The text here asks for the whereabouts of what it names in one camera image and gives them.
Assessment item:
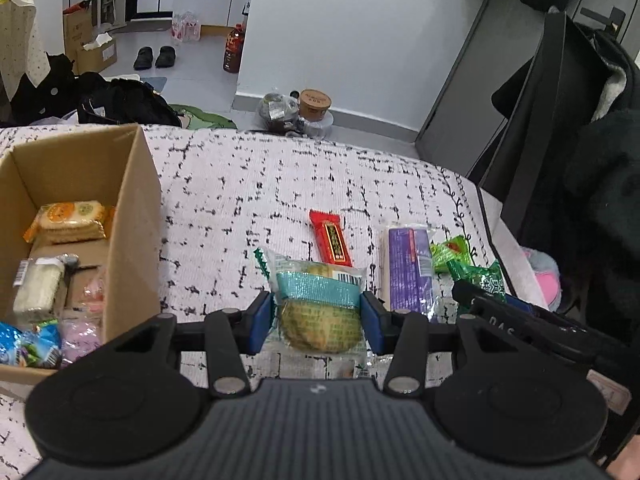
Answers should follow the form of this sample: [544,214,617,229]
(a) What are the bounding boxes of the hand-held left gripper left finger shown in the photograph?
[107,291,275,398]

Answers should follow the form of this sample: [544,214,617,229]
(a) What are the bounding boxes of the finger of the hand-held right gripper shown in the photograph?
[451,279,609,378]
[502,294,591,334]

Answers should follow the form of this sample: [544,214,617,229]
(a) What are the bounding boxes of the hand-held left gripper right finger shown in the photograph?
[360,290,505,398]

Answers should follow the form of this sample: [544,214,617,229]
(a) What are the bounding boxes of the dark green snack packet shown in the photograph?
[447,259,509,302]

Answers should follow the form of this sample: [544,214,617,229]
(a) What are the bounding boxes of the teal banded cake packet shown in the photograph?
[253,247,382,381]

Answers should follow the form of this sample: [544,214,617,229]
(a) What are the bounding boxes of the long purple wafer packet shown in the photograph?
[379,224,441,324]

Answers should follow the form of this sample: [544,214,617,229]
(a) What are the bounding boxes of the bright green snack packet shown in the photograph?
[429,236,474,274]

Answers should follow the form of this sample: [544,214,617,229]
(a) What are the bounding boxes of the red snack bar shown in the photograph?
[308,208,355,268]

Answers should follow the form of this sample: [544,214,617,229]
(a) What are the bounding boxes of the brown cardboard box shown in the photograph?
[0,124,164,402]

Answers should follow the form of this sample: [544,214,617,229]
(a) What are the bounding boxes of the orange small snack packet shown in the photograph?
[82,271,109,307]

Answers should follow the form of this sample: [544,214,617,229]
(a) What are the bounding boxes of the lilac snack packet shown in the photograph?
[58,304,109,361]

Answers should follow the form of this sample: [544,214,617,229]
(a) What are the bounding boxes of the slim clear snack packet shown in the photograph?
[62,253,81,287]

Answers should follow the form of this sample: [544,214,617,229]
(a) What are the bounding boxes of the orange biscuit packet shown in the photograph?
[23,201,116,245]

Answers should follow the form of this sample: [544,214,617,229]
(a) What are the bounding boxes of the blue green small packet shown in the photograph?
[20,327,64,369]

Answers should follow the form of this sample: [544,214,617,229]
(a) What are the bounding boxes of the white roll cake packet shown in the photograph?
[12,257,69,317]

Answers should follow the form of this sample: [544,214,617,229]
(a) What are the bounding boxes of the blue candy packet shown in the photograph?
[0,320,31,367]

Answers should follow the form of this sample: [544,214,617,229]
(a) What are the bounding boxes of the person's right forearm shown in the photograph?
[606,432,640,480]

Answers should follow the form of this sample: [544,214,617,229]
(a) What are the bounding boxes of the pink grey plush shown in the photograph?
[519,247,564,312]

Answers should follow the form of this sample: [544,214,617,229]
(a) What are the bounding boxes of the black coat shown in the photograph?
[492,7,640,333]

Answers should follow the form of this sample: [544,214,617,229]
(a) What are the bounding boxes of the clear plastic container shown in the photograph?
[299,110,335,140]

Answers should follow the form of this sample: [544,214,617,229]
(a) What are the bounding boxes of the clear bag with dark contents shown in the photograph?
[257,92,301,134]

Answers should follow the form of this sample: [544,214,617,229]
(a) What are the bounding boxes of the green cartoon rug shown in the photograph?
[167,103,239,131]

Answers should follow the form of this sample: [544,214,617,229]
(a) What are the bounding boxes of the brown round tub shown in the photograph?
[298,88,333,122]

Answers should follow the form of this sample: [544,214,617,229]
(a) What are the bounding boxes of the grey door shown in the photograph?
[414,0,640,177]

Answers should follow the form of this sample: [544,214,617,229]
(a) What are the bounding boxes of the blue floor mat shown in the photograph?
[134,74,169,94]

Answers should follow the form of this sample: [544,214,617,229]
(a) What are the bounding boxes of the black clothes pile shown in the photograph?
[9,52,184,129]

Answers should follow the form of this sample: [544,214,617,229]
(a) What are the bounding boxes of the red oil bottle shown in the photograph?
[222,23,246,75]

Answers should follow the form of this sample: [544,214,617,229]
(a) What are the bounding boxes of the pink white plastic bag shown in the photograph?
[172,9,202,42]

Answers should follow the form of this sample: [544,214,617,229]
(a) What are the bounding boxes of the open carton with white paper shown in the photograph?
[75,34,119,75]

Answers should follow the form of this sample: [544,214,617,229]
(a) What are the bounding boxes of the tall brown carton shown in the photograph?
[62,7,96,77]

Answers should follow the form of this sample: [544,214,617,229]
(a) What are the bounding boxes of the cream dotted tablecloth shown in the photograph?
[0,0,49,102]

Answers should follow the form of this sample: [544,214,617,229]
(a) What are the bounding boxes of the black door handle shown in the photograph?
[579,4,626,44]

